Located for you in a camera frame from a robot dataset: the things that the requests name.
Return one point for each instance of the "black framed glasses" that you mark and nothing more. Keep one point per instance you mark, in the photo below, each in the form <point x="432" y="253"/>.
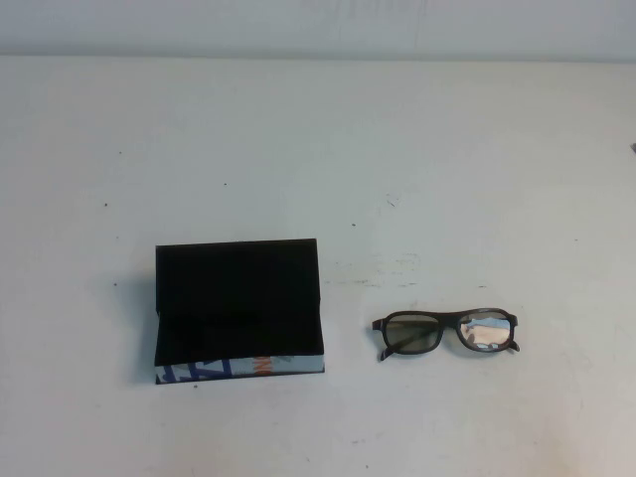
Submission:
<point x="412" y="332"/>

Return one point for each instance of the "black glasses case printed side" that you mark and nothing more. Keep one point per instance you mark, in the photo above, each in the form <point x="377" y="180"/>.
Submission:
<point x="233" y="288"/>

